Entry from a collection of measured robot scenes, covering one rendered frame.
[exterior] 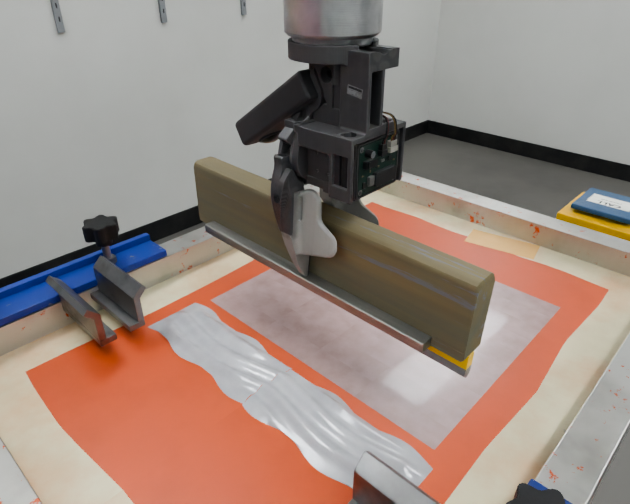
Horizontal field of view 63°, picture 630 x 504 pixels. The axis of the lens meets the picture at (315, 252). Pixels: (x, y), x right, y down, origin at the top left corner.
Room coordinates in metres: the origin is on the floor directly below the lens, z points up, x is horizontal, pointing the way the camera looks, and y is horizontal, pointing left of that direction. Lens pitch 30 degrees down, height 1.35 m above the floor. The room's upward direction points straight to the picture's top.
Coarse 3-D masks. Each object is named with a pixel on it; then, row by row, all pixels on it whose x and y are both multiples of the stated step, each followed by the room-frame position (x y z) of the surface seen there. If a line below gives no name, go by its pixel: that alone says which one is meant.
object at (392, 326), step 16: (208, 224) 0.52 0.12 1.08; (224, 240) 0.50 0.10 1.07; (240, 240) 0.49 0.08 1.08; (256, 256) 0.46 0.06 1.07; (272, 256) 0.45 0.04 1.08; (288, 272) 0.43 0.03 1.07; (320, 288) 0.40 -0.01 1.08; (336, 288) 0.40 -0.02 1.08; (336, 304) 0.38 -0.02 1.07; (352, 304) 0.37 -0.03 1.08; (368, 304) 0.37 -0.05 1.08; (368, 320) 0.36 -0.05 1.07; (384, 320) 0.35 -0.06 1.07; (400, 320) 0.35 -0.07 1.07; (400, 336) 0.33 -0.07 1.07; (416, 336) 0.33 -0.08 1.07
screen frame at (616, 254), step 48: (432, 192) 0.83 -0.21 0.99; (192, 240) 0.64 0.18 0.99; (528, 240) 0.70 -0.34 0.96; (576, 240) 0.66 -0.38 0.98; (624, 240) 0.64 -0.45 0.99; (96, 288) 0.53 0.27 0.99; (0, 336) 0.44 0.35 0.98; (624, 384) 0.36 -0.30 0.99; (576, 432) 0.30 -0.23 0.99; (624, 432) 0.30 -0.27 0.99; (0, 480) 0.26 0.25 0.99; (576, 480) 0.26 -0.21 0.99
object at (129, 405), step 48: (432, 240) 0.71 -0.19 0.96; (240, 288) 0.57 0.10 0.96; (288, 288) 0.57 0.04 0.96; (144, 336) 0.47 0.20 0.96; (288, 336) 0.47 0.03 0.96; (336, 336) 0.47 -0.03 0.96; (48, 384) 0.39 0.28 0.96; (96, 384) 0.39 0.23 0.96; (144, 384) 0.39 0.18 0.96; (192, 384) 0.39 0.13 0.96; (96, 432) 0.33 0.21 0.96; (144, 432) 0.33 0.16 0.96; (192, 432) 0.33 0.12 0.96
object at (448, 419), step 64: (512, 256) 0.66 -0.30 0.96; (512, 320) 0.50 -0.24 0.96; (576, 320) 0.50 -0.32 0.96; (320, 384) 0.39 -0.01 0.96; (384, 384) 0.39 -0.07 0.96; (448, 384) 0.39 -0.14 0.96; (512, 384) 0.39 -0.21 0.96; (192, 448) 0.31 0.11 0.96; (256, 448) 0.31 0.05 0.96; (448, 448) 0.31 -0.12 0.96
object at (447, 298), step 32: (224, 192) 0.51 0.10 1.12; (256, 192) 0.48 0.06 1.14; (224, 224) 0.52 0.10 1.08; (256, 224) 0.48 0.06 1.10; (352, 224) 0.40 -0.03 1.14; (288, 256) 0.45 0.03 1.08; (352, 256) 0.39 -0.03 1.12; (384, 256) 0.36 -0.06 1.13; (416, 256) 0.35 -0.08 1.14; (448, 256) 0.35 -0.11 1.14; (352, 288) 0.39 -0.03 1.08; (384, 288) 0.36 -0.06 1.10; (416, 288) 0.34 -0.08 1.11; (448, 288) 0.32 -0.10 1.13; (480, 288) 0.31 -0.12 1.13; (416, 320) 0.34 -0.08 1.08; (448, 320) 0.32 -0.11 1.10; (480, 320) 0.32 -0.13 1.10; (448, 352) 0.32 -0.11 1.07
